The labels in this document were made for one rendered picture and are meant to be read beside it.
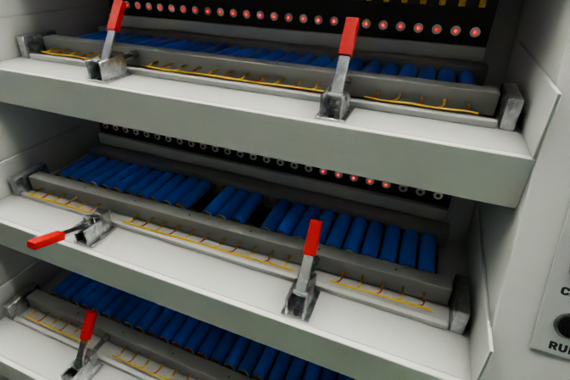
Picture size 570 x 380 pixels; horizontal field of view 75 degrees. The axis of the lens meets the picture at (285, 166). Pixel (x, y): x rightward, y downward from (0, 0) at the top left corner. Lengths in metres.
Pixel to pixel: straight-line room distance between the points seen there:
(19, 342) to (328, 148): 0.52
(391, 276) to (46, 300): 0.50
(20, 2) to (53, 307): 0.43
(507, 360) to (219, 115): 0.32
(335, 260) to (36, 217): 0.39
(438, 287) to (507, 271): 0.09
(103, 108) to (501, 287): 0.42
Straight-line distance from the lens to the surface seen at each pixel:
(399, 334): 0.39
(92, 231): 0.50
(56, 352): 0.65
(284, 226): 0.45
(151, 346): 0.58
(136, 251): 0.48
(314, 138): 0.34
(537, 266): 0.35
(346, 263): 0.41
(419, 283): 0.41
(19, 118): 0.64
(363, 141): 0.33
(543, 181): 0.33
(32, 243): 0.46
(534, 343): 0.37
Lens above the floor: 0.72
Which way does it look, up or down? 8 degrees down
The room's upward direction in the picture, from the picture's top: 9 degrees clockwise
